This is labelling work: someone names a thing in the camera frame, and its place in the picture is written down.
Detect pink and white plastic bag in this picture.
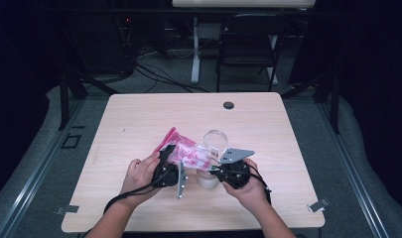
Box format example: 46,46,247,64
152,126,216,173

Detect person's left hand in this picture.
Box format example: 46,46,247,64
120,153,164,208

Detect clear glass cup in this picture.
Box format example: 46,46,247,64
196,129,229,190

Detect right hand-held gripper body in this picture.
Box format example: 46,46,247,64
217,148,256,190

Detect black computer tower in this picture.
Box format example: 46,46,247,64
72,13,135,75

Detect grey tape piece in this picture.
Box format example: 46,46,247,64
307,197,331,213
55,204,80,216

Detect grey metal floor rail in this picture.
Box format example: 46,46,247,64
0,98,86,238
315,102,392,238

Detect person's right hand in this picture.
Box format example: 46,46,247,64
220,158,271,213

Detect black floor cables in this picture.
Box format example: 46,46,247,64
133,61,210,94

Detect black metal stand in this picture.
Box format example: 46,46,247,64
280,70,341,135
57,65,121,131

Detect white desk leg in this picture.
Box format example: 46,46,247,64
190,17,202,85
268,34,279,86

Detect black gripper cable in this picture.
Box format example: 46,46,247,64
78,170,173,238
245,164,273,206

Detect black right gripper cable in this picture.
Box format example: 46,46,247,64
245,164,273,206

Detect black folding chair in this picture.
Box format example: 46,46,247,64
215,13,291,93

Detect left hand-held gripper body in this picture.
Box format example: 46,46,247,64
151,160,190,200

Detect grey box under desk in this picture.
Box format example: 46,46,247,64
197,22,223,41

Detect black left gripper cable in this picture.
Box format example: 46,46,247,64
78,170,173,238

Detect white desk top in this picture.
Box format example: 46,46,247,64
171,0,319,9

